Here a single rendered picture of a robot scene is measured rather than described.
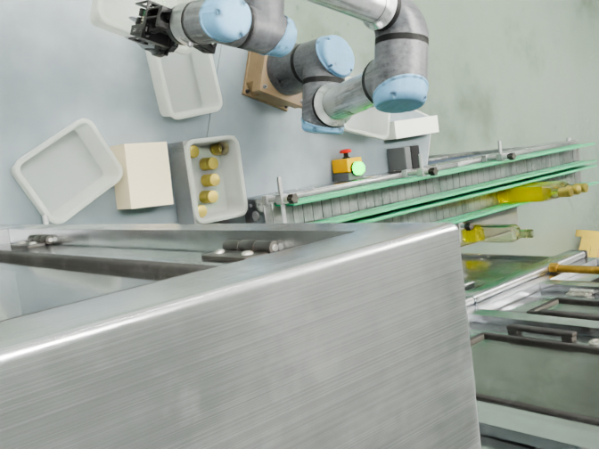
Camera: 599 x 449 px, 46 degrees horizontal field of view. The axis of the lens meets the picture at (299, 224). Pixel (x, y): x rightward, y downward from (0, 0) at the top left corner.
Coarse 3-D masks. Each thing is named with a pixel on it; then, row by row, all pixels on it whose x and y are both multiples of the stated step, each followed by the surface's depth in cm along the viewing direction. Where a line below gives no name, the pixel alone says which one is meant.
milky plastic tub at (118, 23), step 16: (96, 0) 140; (112, 0) 145; (128, 0) 148; (144, 0) 150; (160, 0) 153; (176, 0) 155; (192, 0) 152; (96, 16) 139; (112, 16) 145; (128, 16) 148; (112, 32) 145; (128, 32) 140; (176, 48) 147; (192, 48) 150
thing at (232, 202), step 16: (192, 144) 186; (208, 144) 194; (192, 160) 192; (224, 160) 197; (240, 160) 194; (192, 176) 183; (224, 176) 199; (240, 176) 194; (192, 192) 184; (224, 192) 199; (240, 192) 195; (208, 208) 195; (224, 208) 199; (240, 208) 196
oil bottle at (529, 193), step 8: (504, 192) 268; (512, 192) 265; (520, 192) 263; (528, 192) 260; (536, 192) 258; (544, 192) 255; (552, 192) 255; (560, 192) 252; (568, 192) 250; (504, 200) 268; (512, 200) 266; (520, 200) 263; (528, 200) 261; (536, 200) 258; (544, 200) 256
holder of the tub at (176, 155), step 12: (168, 144) 188; (180, 144) 184; (168, 156) 189; (180, 156) 185; (180, 168) 186; (180, 180) 187; (180, 192) 188; (180, 204) 189; (192, 204) 185; (180, 216) 190; (192, 216) 186
